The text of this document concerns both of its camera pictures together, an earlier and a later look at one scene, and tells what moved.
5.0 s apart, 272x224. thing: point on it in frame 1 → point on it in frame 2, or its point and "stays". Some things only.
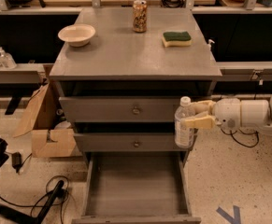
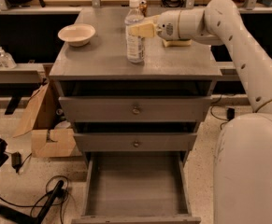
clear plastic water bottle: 184,138 → 135,45
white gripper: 227,114 → 167,26
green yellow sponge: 177,39 stays
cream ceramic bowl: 77,35 stays
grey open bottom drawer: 136,189 stays
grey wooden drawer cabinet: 121,90 stays
